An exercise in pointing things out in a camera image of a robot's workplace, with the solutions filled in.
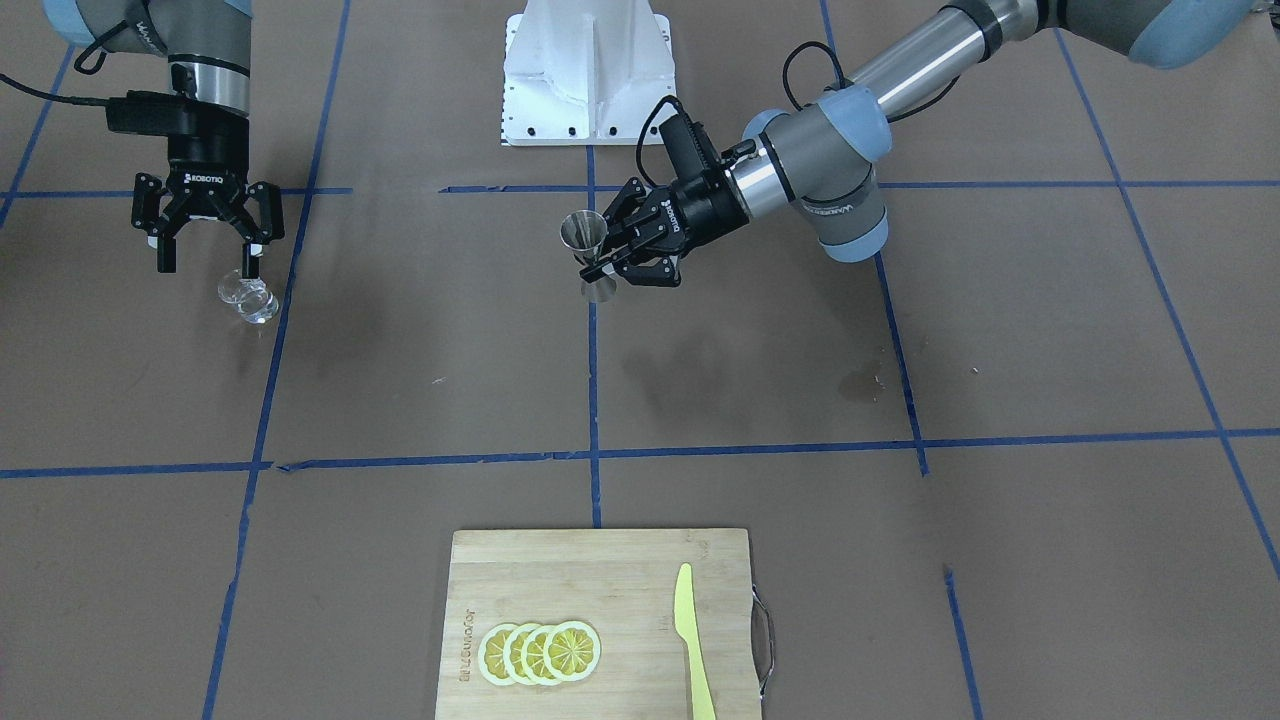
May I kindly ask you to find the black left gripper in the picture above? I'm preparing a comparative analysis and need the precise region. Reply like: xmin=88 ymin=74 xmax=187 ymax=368
xmin=582 ymin=170 xmax=749 ymax=288

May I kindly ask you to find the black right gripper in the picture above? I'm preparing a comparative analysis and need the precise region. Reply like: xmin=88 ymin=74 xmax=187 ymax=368
xmin=131 ymin=126 xmax=285 ymax=281

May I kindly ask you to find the steel double jigger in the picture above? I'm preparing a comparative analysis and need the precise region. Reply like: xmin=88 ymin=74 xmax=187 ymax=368
xmin=559 ymin=210 xmax=617 ymax=304

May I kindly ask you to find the clear glass cup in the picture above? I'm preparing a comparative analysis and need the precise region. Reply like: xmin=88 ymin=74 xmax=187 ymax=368
xmin=216 ymin=270 xmax=280 ymax=325

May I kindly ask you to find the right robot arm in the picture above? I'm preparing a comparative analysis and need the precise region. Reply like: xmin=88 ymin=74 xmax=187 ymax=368
xmin=44 ymin=1 xmax=284 ymax=281

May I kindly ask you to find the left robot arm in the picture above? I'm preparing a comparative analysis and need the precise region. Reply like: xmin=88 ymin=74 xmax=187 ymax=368
xmin=579 ymin=1 xmax=1254 ymax=288

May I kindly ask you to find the bamboo cutting board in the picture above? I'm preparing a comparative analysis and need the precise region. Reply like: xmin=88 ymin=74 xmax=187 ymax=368
xmin=434 ymin=528 xmax=763 ymax=719

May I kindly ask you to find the yellow plastic knife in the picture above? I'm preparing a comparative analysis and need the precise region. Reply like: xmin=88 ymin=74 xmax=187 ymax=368
xmin=673 ymin=562 xmax=717 ymax=719

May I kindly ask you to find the lemon slice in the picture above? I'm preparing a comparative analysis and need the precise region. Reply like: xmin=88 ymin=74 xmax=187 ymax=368
xmin=500 ymin=623 xmax=540 ymax=685
xmin=524 ymin=625 xmax=561 ymax=685
xmin=479 ymin=623 xmax=518 ymax=687
xmin=543 ymin=620 xmax=602 ymax=682

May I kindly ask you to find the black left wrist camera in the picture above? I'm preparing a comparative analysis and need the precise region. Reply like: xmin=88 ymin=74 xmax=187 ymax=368
xmin=659 ymin=111 xmax=722 ymax=182

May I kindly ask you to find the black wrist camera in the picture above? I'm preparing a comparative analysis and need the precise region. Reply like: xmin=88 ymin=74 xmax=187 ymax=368
xmin=659 ymin=111 xmax=722 ymax=182
xmin=105 ymin=91 xmax=189 ymax=136

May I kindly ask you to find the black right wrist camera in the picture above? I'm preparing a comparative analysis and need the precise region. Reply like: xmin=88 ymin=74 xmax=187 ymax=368
xmin=105 ymin=91 xmax=189 ymax=136

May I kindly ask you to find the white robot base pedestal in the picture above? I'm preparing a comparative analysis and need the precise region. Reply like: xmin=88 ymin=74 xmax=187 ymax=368
xmin=500 ymin=1 xmax=676 ymax=147

